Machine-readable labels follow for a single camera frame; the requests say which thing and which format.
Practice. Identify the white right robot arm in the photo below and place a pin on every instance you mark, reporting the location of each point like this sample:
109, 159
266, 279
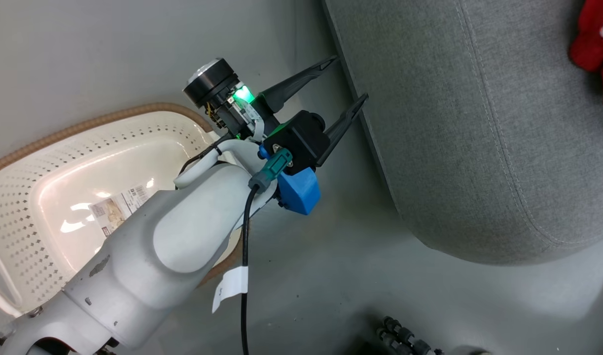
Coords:
183, 236

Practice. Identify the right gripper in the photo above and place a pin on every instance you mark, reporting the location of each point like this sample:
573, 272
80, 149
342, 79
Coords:
215, 84

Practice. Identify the cream perforated laundry basket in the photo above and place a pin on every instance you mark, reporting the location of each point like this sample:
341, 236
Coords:
50, 162

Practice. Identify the grey fabric sofa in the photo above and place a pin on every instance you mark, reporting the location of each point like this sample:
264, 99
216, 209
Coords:
478, 148

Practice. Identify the red and white garment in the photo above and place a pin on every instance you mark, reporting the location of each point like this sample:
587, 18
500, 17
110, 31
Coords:
589, 39

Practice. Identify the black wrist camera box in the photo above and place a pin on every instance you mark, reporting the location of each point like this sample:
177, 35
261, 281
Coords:
301, 138

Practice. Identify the paper basket label sticker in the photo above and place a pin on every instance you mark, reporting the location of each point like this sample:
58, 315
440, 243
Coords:
114, 209

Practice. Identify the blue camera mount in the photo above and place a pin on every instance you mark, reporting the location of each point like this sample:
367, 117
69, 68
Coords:
299, 192

